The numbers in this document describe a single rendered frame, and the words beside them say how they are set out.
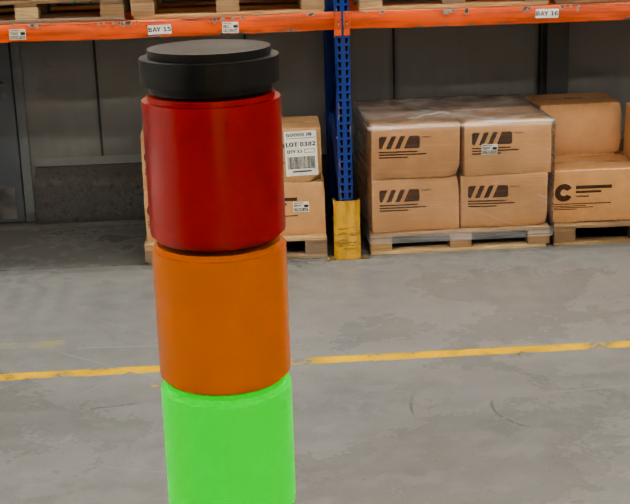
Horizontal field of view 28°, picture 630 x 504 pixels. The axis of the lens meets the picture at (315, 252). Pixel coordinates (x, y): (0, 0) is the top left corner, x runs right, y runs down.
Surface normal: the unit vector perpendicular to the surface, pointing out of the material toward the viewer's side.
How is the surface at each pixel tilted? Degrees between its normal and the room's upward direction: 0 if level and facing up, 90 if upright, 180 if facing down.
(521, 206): 90
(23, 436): 0
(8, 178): 90
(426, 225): 91
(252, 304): 90
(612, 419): 0
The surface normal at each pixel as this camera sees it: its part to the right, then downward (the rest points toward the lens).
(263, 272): 0.68, 0.19
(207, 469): -0.29, 0.28
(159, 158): -0.73, 0.22
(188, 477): -0.54, 0.25
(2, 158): 0.07, 0.28
